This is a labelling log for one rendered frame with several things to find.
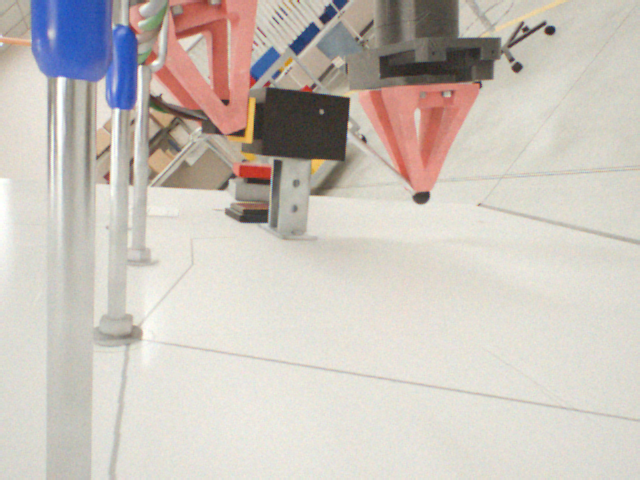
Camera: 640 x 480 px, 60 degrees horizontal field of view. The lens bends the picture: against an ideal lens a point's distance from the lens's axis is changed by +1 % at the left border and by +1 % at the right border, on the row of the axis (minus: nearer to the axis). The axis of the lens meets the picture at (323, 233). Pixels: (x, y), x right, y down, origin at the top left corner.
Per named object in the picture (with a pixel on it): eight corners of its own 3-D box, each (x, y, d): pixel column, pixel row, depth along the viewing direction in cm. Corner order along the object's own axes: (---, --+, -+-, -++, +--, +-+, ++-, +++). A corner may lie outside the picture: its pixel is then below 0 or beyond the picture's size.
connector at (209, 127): (288, 142, 33) (291, 108, 33) (210, 133, 31) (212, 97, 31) (270, 140, 36) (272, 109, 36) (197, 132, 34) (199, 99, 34)
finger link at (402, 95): (400, 201, 36) (396, 52, 34) (350, 189, 43) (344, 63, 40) (482, 189, 39) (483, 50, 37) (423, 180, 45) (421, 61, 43)
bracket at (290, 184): (317, 239, 35) (324, 160, 34) (282, 239, 34) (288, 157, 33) (290, 227, 39) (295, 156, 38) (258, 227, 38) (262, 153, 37)
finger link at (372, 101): (412, 204, 35) (409, 49, 33) (359, 191, 41) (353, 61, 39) (496, 191, 38) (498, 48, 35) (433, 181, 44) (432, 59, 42)
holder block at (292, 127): (345, 161, 35) (351, 96, 34) (262, 155, 32) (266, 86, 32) (317, 157, 38) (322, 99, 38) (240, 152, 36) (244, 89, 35)
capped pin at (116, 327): (80, 333, 16) (83, 22, 15) (130, 324, 17) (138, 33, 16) (99, 350, 15) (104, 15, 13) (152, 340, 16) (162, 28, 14)
